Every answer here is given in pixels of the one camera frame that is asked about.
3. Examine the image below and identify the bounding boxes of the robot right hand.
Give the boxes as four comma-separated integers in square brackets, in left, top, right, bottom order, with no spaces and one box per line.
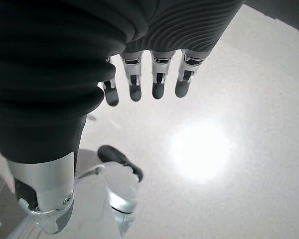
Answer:
[0,0,246,235]

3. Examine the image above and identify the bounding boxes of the robot right black foot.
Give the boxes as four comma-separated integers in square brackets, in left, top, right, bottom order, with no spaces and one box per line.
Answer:
[97,145,144,184]

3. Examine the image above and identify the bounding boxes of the robot right silver leg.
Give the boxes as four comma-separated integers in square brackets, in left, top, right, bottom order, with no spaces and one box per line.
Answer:
[73,163,140,239]

